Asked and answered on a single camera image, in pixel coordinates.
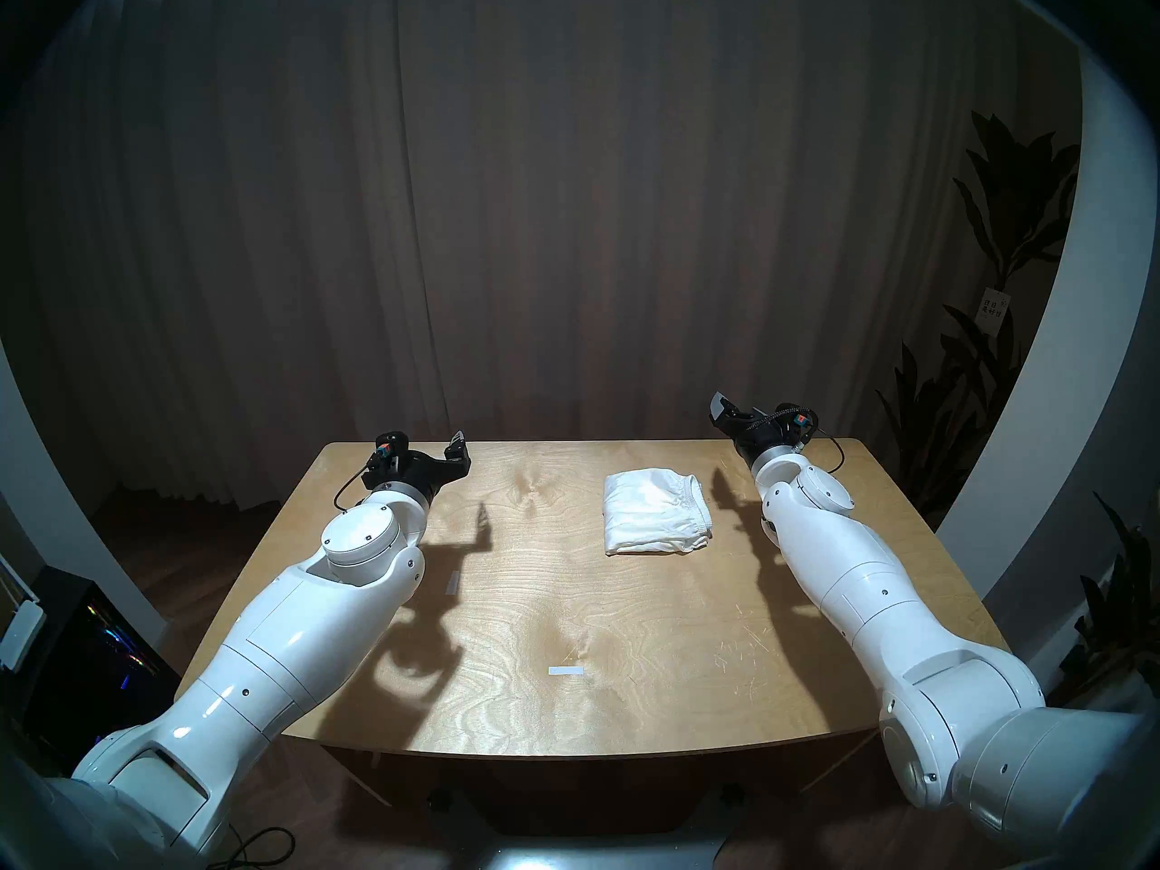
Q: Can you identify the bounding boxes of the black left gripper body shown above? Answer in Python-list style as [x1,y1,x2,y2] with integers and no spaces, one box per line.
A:
[362,431,472,505]

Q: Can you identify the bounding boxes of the white box device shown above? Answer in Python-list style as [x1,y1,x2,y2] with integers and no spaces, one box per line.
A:
[0,596,46,672]

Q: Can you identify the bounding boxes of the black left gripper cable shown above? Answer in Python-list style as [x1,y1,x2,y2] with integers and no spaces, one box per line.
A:
[333,451,386,514]

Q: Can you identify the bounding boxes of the brown pleated curtain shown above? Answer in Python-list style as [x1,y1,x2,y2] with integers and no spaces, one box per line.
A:
[18,0,1079,516]

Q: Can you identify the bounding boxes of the small dark potted plant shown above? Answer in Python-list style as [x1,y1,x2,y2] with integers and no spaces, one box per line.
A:
[1056,492,1160,697]

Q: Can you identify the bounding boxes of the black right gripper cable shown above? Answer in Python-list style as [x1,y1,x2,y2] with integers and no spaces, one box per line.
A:
[797,415,846,476]

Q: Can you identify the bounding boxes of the tall dark leafy plant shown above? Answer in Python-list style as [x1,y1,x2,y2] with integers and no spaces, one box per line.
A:
[875,109,1084,529]

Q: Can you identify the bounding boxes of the white pants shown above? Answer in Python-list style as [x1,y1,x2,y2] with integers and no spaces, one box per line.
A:
[603,467,714,556]

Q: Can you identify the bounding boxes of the black computer tower with lights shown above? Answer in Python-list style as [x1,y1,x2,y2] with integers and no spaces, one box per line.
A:
[27,565,191,819]

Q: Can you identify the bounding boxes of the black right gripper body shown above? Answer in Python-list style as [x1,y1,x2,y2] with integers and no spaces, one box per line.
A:
[723,404,820,470]

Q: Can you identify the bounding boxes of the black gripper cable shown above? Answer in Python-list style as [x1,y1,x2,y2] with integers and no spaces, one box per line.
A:
[797,415,846,476]
[333,451,386,514]

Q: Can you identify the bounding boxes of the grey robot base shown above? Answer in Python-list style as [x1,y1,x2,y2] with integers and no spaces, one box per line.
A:
[471,836,726,870]

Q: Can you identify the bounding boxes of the black floor cables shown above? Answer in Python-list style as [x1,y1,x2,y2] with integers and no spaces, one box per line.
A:
[217,825,296,870]

